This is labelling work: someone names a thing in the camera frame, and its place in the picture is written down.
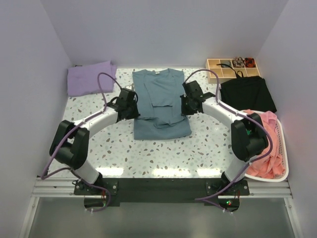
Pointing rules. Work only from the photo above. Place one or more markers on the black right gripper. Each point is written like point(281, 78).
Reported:
point(184, 111)

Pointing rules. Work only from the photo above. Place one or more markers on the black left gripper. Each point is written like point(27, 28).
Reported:
point(135, 114)

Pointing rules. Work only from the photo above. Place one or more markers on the blue t-shirt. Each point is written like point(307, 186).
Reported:
point(159, 105)

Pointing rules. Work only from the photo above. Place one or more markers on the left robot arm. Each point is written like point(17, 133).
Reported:
point(71, 141)

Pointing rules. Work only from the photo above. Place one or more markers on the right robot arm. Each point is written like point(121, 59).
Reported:
point(248, 135)

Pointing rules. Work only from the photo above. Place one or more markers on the wooden compartment tray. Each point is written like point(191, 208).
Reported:
point(225, 70)

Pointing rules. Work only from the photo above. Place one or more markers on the folded purple t-shirt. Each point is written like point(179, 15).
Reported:
point(82, 80)

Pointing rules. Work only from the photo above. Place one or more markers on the black folded garment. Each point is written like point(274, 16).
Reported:
point(247, 93)

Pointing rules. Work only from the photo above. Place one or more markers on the patterned fabric scrunchie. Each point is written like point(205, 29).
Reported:
point(238, 62)

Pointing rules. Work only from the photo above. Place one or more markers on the orange black scrunchie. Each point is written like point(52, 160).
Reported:
point(249, 62)

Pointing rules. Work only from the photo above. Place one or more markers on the white perforated laundry basket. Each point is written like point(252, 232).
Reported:
point(282, 151)

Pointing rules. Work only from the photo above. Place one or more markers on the pink t-shirt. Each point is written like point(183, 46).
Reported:
point(272, 148)

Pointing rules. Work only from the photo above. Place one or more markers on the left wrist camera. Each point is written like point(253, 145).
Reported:
point(130, 87)

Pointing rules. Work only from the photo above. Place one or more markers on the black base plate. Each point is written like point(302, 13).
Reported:
point(147, 190)

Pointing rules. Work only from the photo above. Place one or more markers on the aluminium rail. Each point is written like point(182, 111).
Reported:
point(63, 187)

